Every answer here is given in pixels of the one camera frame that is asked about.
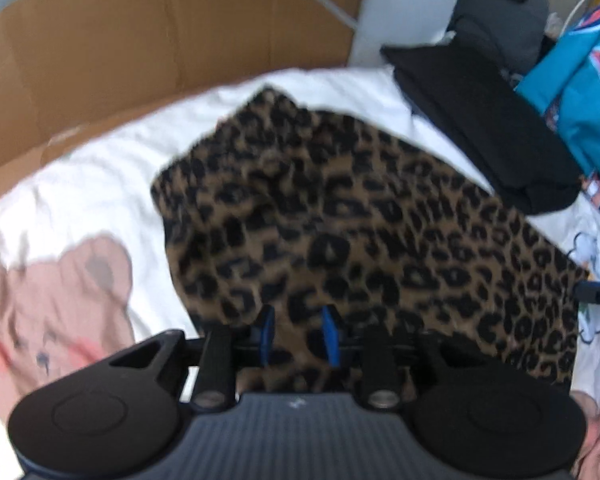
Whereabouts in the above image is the leopard print skirt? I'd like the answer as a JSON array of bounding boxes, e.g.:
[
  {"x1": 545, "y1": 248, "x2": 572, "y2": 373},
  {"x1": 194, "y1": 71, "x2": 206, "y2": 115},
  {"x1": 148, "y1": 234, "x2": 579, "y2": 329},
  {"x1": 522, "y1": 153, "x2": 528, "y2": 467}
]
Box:
[{"x1": 150, "y1": 88, "x2": 586, "y2": 392}]

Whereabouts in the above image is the person's bare right hand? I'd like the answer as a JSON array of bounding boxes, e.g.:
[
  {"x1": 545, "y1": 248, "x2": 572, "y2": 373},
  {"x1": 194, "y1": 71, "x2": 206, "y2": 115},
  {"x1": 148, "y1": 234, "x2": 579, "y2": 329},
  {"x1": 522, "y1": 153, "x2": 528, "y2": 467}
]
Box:
[{"x1": 570, "y1": 390, "x2": 600, "y2": 480}]

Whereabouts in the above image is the cream bear print blanket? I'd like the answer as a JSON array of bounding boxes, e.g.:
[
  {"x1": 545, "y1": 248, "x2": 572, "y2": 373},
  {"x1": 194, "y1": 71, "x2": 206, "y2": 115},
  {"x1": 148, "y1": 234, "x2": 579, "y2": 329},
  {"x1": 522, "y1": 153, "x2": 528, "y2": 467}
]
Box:
[{"x1": 0, "y1": 67, "x2": 600, "y2": 479}]

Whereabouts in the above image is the blue patterned fabric bag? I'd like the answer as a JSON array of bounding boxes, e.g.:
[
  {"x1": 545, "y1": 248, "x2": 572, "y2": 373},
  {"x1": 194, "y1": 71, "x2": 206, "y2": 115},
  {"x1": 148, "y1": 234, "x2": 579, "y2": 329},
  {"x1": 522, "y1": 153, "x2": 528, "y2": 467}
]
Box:
[{"x1": 516, "y1": 5, "x2": 600, "y2": 210}]

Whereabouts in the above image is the folded black garment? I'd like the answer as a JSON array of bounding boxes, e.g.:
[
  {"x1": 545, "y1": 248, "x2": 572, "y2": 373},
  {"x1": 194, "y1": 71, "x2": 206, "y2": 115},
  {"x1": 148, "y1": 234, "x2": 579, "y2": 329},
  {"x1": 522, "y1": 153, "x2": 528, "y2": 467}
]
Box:
[{"x1": 380, "y1": 44, "x2": 582, "y2": 214}]

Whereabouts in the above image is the black bag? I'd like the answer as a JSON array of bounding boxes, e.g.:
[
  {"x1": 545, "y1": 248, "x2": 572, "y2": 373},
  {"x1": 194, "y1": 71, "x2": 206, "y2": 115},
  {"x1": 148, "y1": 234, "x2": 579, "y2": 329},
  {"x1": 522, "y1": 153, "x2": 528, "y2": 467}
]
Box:
[{"x1": 448, "y1": 0, "x2": 550, "y2": 75}]

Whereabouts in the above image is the flattened brown cardboard box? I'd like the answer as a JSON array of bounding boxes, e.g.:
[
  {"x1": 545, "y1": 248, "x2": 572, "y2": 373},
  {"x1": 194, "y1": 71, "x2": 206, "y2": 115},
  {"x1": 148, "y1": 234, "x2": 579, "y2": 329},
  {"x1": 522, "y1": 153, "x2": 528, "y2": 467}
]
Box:
[{"x1": 0, "y1": 0, "x2": 361, "y2": 196}]

